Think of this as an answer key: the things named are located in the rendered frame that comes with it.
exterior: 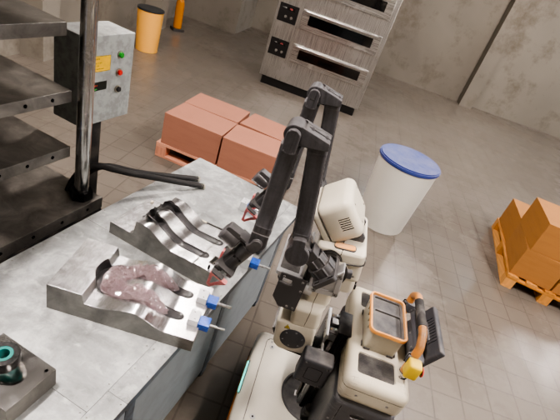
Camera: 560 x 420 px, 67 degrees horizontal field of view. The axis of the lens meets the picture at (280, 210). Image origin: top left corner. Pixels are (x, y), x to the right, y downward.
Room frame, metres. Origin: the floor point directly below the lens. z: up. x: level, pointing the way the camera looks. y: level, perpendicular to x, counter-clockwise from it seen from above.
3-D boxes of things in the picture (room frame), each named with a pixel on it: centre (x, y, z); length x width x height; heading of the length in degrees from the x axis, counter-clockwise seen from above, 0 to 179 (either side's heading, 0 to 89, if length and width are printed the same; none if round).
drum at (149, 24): (6.37, 2.77, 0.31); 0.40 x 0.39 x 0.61; 0
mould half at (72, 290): (1.04, 0.38, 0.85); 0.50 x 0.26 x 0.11; 93
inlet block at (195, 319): (1.00, 0.11, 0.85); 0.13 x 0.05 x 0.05; 93
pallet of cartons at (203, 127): (3.78, 0.65, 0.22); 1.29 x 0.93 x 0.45; 90
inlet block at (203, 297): (1.11, 0.11, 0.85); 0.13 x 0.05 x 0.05; 93
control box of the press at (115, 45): (1.78, 1.00, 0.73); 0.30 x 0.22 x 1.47; 166
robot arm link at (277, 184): (1.10, 0.03, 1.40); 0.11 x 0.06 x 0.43; 179
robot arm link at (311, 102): (1.53, 0.02, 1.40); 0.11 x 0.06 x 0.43; 179
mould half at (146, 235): (1.40, 0.37, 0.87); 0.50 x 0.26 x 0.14; 76
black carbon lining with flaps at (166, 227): (1.39, 0.36, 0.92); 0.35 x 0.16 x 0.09; 76
